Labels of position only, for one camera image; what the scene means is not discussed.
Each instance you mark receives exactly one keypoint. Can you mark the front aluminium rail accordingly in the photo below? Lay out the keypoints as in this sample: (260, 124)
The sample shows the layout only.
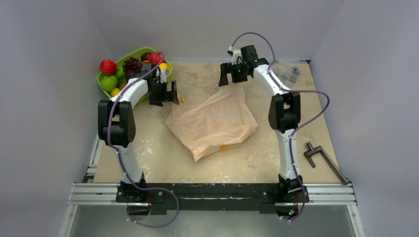
(315, 194)

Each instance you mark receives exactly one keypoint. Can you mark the yellow lemon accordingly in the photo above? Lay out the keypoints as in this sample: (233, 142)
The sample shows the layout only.
(165, 67)

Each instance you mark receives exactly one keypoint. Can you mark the clear plastic screw box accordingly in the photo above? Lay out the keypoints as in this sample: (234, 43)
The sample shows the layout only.
(286, 72)

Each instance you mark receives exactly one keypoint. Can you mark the green plastic fruit basket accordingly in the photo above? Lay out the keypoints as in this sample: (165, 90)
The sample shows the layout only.
(139, 75)

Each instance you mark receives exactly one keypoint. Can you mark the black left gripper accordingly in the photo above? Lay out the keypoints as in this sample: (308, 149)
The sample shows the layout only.
(170, 95)

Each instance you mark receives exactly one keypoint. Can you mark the translucent orange plastic bag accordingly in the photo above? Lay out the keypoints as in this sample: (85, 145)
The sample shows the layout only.
(223, 119)

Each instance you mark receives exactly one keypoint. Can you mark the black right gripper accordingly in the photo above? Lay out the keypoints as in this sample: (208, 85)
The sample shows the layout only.
(235, 69)

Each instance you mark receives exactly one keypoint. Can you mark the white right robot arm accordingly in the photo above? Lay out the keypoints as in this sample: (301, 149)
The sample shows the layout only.
(284, 111)

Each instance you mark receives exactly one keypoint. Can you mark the red apple in basket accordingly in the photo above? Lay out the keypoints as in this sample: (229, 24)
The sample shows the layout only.
(156, 58)

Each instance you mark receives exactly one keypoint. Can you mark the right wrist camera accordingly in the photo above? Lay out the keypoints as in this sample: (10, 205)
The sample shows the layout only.
(236, 55)

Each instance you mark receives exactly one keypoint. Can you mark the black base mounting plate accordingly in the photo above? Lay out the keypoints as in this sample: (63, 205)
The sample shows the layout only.
(223, 205)

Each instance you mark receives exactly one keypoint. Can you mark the green bumpy custard apple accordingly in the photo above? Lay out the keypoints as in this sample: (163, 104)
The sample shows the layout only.
(108, 83)

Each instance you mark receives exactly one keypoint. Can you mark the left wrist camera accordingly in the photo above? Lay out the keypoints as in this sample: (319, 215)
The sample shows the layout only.
(162, 76)

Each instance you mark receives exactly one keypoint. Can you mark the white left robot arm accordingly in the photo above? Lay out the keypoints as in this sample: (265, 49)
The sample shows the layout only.
(116, 123)

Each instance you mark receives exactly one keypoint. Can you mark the red apple outside basket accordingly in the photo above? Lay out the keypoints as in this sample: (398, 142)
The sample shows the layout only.
(108, 67)

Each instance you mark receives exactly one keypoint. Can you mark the dark purple grape bunch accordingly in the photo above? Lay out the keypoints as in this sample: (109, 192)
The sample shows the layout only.
(132, 67)

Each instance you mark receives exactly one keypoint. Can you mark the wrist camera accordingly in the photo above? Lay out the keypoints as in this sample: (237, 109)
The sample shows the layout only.
(236, 55)
(162, 76)

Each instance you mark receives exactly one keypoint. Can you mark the yellow mango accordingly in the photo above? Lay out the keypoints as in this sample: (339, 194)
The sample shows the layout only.
(115, 92)

